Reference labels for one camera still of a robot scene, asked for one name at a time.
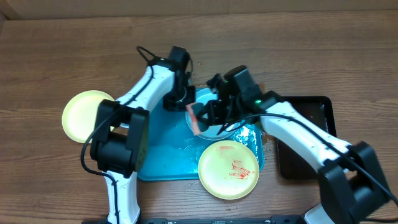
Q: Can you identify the light blue plate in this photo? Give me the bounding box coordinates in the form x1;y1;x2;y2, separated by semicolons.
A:
196;88;252;141

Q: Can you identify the pink sponge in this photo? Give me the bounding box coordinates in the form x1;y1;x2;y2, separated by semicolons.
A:
186;103;203;136

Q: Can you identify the yellow plate with red stain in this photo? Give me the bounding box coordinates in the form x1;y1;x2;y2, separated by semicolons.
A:
62;90;114;143

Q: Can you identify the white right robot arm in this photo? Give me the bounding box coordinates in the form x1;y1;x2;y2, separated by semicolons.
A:
188;65;397;224

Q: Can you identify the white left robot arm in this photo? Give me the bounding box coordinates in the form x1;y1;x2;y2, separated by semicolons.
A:
81;46;195;223

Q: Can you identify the teal plastic tray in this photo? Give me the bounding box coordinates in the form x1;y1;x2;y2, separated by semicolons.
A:
137;101;265;181

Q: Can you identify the yellow plate front of tray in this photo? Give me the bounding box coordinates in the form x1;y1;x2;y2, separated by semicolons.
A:
198;140;260;200

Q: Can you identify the black water tray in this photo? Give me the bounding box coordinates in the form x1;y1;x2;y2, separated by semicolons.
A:
276;96;336;180

